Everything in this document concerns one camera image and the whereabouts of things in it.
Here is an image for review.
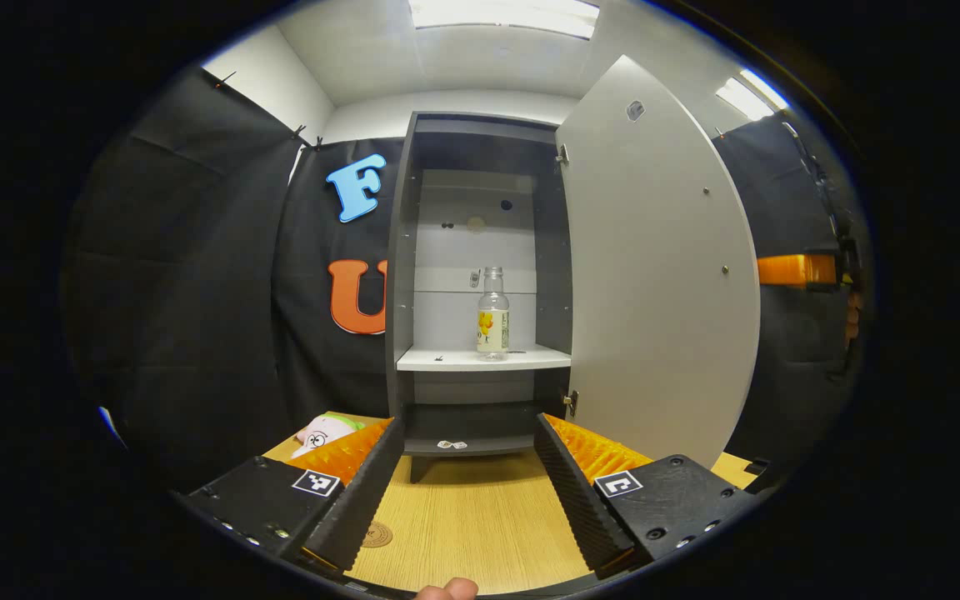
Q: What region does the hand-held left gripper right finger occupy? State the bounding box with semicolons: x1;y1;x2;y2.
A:
534;412;760;580

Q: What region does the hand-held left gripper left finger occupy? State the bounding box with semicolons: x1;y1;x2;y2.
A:
184;415;406;574

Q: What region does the grey cabinet door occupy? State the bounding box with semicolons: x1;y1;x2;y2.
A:
555;54;762;469

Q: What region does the clear plastic bottle yellow label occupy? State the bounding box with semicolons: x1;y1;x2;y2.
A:
477;267;511;363

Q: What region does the dark grey cabinet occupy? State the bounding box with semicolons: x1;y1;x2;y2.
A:
386;111;581;484

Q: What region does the white cabinet shelf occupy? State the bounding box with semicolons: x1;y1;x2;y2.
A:
397;344;573;373

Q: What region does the pink green plush toy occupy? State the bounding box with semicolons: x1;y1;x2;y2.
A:
292;412;368;459

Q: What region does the small ceiling light panel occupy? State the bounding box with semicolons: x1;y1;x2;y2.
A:
715;68;789;122

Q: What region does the black backdrop cloth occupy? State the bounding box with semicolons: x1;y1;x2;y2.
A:
63;71;864;493

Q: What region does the large ceiling light panel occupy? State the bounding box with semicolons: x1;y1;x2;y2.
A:
409;0;600;40

